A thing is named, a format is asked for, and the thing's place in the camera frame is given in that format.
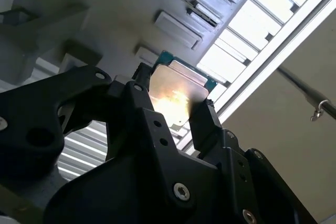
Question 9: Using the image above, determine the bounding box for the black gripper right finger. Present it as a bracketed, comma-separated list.
[190, 99, 318, 224]

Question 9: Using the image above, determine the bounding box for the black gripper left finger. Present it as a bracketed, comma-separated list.
[0, 63, 197, 209]

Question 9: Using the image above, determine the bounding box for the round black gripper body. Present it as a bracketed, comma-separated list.
[44, 150, 237, 224]

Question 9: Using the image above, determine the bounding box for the silver CPU with green board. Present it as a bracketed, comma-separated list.
[147, 49, 220, 132]

